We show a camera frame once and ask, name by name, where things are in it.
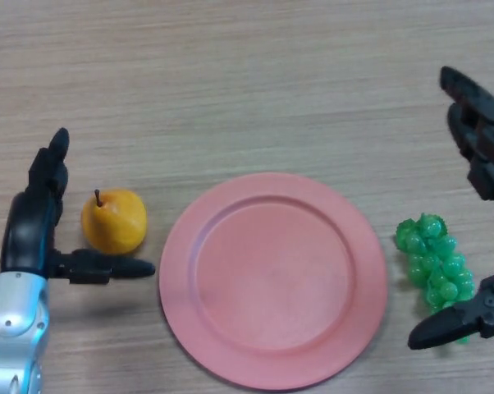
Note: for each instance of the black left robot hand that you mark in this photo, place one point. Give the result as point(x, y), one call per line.
point(29, 230)

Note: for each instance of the pink round plate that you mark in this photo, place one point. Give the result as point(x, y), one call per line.
point(273, 280)

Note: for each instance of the yellow pear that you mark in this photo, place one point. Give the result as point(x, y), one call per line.
point(115, 221)

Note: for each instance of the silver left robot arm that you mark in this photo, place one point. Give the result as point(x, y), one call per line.
point(15, 328)

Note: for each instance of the green grape bunch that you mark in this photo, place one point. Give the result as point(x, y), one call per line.
point(435, 254)

